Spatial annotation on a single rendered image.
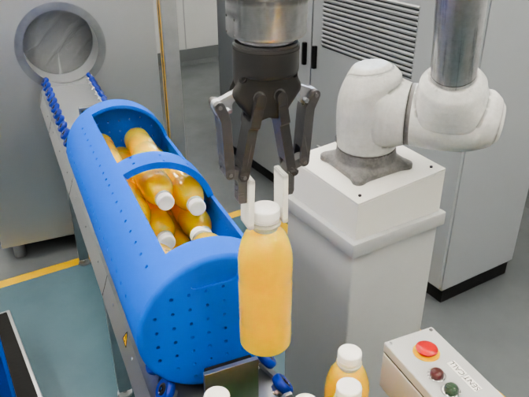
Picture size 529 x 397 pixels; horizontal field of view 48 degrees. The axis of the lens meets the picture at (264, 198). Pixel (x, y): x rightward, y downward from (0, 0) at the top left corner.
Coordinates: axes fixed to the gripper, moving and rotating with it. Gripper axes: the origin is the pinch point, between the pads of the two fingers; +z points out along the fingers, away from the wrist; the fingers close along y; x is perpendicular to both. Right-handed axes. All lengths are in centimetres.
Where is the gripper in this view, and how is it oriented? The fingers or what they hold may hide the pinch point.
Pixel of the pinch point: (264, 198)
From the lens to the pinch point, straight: 76.3
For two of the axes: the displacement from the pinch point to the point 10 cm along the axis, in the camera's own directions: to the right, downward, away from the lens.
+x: 3.8, 4.5, -8.1
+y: -9.2, 1.8, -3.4
